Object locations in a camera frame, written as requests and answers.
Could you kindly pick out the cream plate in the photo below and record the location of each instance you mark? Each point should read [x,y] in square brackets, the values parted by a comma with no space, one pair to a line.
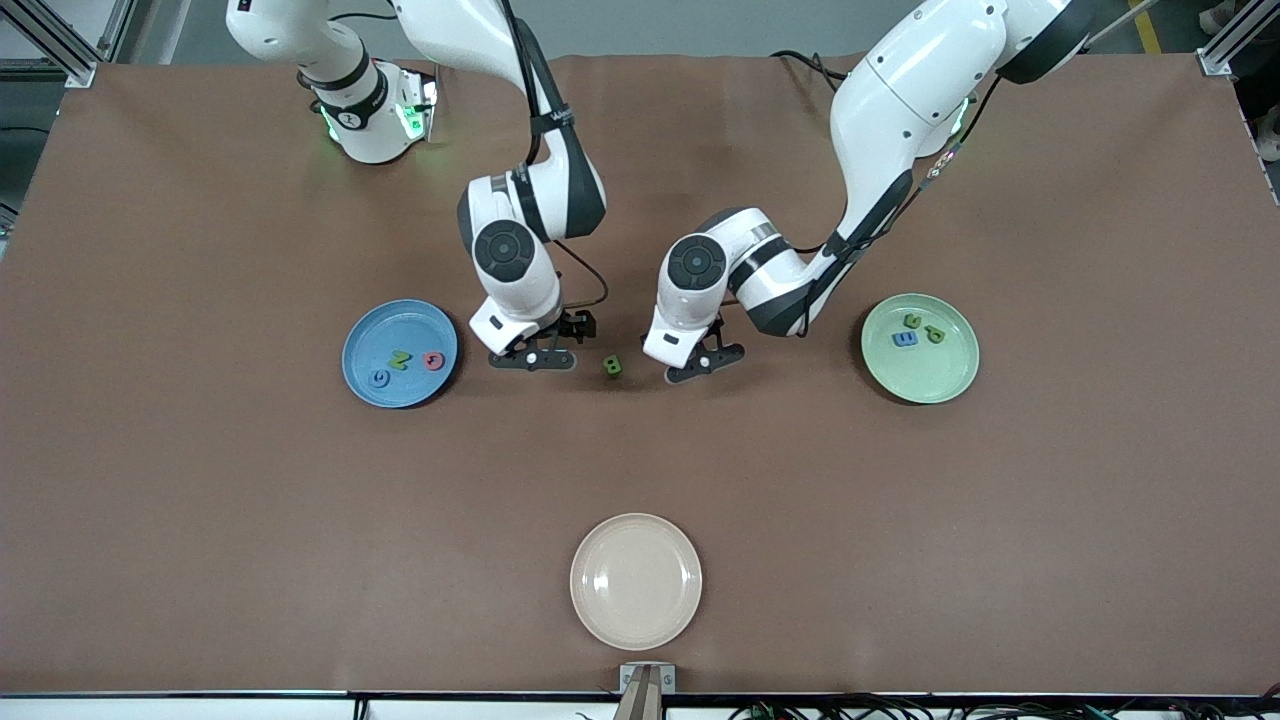
[636,580]

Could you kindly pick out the grey camera mounting post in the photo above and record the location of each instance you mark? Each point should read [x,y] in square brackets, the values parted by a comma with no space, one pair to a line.
[645,695]

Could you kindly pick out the brown table cover sheet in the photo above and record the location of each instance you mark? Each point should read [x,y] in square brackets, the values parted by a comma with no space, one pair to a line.
[200,500]

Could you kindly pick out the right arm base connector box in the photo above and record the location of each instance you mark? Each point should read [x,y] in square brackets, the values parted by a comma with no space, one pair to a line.
[418,105]

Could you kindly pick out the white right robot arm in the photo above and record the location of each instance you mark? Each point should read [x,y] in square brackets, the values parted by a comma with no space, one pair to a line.
[525,300]

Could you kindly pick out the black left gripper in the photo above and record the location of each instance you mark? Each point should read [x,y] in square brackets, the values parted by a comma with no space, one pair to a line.
[715,328]

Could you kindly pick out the blue foam letter G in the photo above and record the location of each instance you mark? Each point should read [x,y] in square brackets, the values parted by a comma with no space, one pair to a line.
[379,384]

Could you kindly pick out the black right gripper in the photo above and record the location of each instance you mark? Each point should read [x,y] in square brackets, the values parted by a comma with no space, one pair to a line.
[572,327]

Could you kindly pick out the green foam letter B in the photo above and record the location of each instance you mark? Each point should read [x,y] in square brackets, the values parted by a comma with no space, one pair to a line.
[612,367]

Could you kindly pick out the blue foam letter m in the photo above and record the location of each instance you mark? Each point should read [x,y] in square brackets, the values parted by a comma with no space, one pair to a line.
[905,340]

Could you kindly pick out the red foam letter Q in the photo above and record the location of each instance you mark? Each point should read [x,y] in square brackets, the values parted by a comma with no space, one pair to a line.
[433,368]

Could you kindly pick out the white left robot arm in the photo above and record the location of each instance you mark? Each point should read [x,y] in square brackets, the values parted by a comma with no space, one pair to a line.
[900,90]

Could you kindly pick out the aluminium frame post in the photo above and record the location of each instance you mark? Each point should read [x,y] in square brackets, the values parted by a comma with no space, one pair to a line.
[1225,50]
[70,55]

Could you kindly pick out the green plate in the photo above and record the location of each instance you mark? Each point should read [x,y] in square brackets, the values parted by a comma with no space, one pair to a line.
[925,375]

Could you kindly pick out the blue plate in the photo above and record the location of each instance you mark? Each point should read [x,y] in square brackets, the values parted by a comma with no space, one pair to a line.
[400,325]

